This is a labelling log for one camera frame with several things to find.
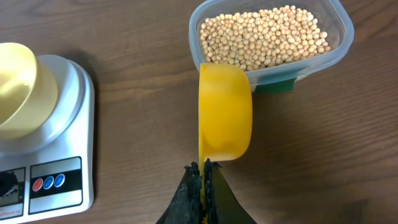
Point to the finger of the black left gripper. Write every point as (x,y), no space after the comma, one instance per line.
(8,183)

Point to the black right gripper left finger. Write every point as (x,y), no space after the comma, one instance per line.
(185,206)

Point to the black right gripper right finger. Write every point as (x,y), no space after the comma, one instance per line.
(222,207)

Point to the yellow measuring scoop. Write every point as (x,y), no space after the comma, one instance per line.
(224,115)

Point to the white digital kitchen scale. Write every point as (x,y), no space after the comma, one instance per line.
(54,164)

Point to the pale yellow bowl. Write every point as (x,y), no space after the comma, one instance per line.
(29,91)

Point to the green container label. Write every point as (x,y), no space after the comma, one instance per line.
(277,87)

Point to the soybeans pile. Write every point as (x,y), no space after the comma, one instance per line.
(263,39)

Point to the clear plastic container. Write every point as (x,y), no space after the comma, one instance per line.
(331,17)

